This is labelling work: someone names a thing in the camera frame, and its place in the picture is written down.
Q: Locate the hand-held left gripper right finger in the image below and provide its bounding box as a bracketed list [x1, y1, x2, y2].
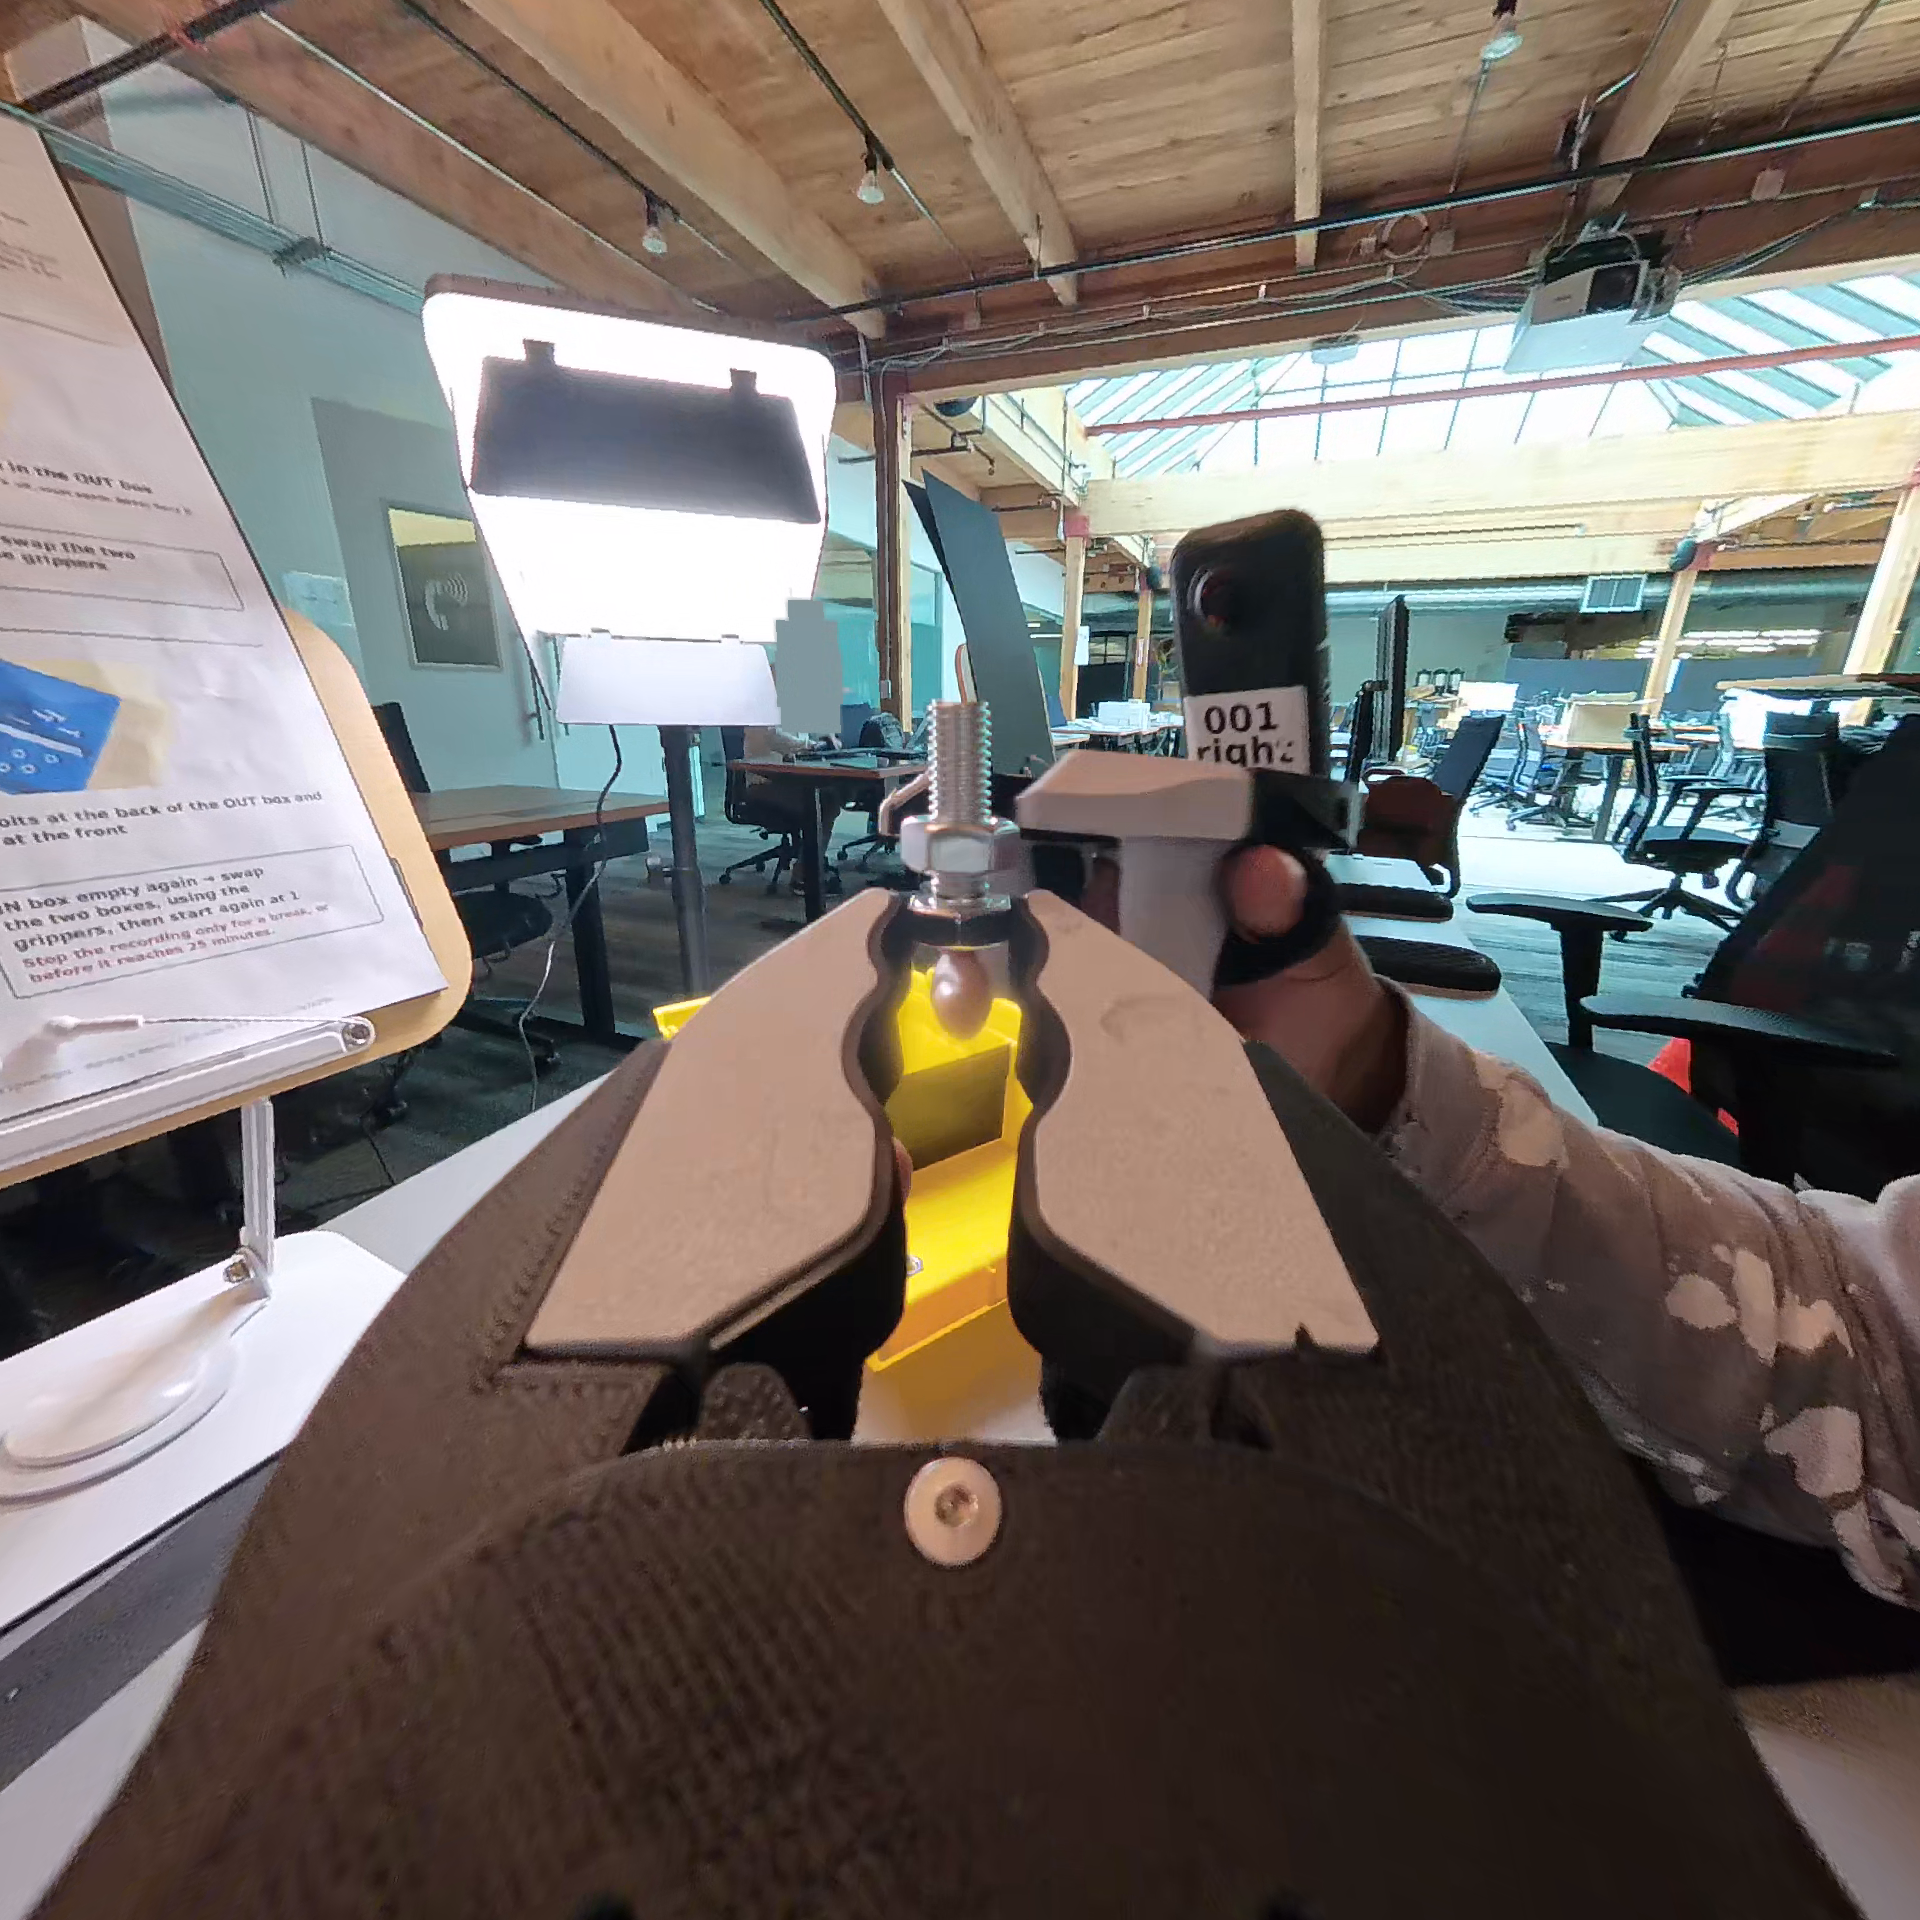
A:
[1004, 894, 1379, 1369]

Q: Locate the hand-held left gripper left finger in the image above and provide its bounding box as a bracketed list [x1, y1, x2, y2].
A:
[525, 886, 913, 1369]

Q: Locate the steel hex nut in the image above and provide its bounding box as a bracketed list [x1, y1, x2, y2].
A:
[904, 817, 1031, 894]

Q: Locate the steel hex bolt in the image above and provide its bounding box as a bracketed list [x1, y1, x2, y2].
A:
[899, 694, 1038, 951]

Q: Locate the yellow plastic bin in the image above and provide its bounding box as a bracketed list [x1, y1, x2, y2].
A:
[650, 958, 1038, 1369]

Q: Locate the person's right forearm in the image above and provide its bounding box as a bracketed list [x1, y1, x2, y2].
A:
[1370, 987, 1920, 1608]

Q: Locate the person's right hand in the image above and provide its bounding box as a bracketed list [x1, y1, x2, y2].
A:
[934, 842, 1407, 1135]

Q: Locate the dark top desk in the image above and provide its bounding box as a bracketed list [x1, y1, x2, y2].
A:
[725, 758, 925, 920]

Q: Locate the black monitor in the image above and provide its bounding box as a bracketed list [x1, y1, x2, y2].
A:
[1365, 593, 1416, 778]

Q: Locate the grey bin divider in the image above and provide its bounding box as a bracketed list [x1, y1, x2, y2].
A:
[899, 1041, 1008, 1174]

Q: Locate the brown chair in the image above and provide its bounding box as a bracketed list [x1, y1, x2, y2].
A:
[1361, 770, 1468, 896]

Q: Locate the wooden document stand white base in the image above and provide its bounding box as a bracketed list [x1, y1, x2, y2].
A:
[0, 606, 474, 1638]

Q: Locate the brown top desk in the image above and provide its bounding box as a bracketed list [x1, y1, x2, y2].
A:
[412, 788, 669, 1055]

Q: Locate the row of black office chairs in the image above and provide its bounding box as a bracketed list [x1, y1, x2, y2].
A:
[1424, 704, 1806, 920]

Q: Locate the studio light panel on stand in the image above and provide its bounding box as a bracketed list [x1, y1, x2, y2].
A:
[424, 277, 836, 1000]

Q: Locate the ceiling projector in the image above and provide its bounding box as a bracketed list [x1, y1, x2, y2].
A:
[1502, 227, 1684, 377]

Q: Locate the orange traffic cone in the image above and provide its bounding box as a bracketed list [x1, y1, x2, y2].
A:
[1645, 1038, 1742, 1140]

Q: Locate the grey door with dark window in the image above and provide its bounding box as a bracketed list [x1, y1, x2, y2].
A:
[313, 400, 571, 795]

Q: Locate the black mesh office chair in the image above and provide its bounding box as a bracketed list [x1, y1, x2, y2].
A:
[1468, 752, 1920, 1190]

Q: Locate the printed instruction sheet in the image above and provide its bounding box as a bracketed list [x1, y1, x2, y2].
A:
[0, 113, 452, 1129]

